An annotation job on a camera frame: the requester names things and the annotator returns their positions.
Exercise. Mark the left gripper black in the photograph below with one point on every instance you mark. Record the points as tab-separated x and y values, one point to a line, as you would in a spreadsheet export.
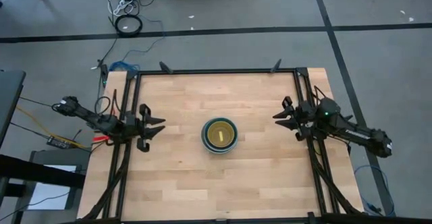
141	131

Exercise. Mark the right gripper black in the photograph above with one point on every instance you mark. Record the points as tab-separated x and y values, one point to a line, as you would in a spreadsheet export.
305	119

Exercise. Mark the bowls with yellow interior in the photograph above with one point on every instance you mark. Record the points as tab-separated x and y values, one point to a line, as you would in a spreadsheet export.
203	139

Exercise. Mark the yellow bowl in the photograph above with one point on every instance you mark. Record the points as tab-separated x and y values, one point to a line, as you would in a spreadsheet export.
227	134

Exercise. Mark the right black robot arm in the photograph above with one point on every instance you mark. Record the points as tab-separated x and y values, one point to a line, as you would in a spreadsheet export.
357	133

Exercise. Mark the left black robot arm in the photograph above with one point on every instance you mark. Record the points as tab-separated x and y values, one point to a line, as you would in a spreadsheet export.
91	117

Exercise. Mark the black device with green light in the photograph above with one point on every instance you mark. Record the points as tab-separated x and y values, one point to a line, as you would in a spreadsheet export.
104	74

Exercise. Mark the small black electronics box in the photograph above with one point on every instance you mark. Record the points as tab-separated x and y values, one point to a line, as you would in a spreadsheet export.
58	142

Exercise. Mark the black horizontal bar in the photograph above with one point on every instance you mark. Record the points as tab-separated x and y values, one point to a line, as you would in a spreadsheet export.
40	171

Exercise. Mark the grey cart with white panel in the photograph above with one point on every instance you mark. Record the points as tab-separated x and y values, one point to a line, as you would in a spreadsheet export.
50	197

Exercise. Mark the black side desk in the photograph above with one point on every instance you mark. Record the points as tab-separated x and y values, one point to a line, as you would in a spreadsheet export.
10	96

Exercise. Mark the black aluminium table frame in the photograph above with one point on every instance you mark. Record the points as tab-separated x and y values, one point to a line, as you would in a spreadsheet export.
135	92

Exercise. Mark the black frame clamp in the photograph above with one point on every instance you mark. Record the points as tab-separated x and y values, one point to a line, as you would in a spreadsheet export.
276	66
166	67

